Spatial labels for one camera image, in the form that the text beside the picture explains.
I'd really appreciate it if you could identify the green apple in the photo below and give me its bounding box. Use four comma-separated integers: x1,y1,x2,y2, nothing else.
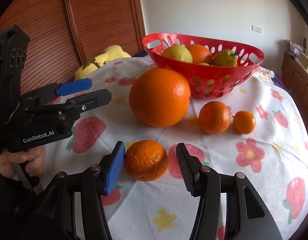
213,49,241,67

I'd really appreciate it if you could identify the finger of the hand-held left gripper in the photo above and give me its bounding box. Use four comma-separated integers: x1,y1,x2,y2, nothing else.
25,78,92,102
56,89,112,120

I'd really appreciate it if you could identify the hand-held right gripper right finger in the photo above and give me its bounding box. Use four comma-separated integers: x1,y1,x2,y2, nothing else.
176,142,283,240

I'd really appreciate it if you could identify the yellow plush toy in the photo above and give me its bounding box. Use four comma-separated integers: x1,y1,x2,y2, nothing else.
74,45,132,81

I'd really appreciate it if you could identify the medium tangerine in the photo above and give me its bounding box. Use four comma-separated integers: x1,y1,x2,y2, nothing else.
123,140,169,182
199,101,231,135

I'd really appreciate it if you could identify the person's left hand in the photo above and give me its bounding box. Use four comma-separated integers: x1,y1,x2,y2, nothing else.
0,146,46,180

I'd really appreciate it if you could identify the pile of papers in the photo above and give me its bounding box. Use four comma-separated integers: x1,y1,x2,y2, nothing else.
285,39,307,56

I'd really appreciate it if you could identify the dark blue blanket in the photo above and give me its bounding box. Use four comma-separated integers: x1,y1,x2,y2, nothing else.
272,72,291,94

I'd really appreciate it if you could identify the cardboard box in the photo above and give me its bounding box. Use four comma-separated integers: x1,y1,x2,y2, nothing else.
298,52,308,73

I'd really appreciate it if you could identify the brown wooden wardrobe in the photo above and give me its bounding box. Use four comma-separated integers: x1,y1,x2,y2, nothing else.
0,0,146,100

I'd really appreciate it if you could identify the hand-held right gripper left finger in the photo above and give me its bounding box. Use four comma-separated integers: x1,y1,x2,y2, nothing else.
29,141,125,240

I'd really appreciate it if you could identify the red perforated plastic basket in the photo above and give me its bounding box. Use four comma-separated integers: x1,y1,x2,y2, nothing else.
141,33,265,99

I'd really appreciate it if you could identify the white strawberry print cloth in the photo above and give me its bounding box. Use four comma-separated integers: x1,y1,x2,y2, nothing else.
47,55,308,240

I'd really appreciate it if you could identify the yellowish floral sheet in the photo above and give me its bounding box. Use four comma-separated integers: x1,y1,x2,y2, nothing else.
254,66,276,81

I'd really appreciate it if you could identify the large orange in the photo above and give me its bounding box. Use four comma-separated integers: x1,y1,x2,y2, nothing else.
129,67,191,127
185,44,213,65

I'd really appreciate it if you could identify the yellow-green lemon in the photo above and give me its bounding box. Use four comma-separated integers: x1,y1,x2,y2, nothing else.
161,45,193,64

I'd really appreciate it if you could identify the small tangerine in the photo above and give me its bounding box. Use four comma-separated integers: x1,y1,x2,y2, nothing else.
232,111,256,134

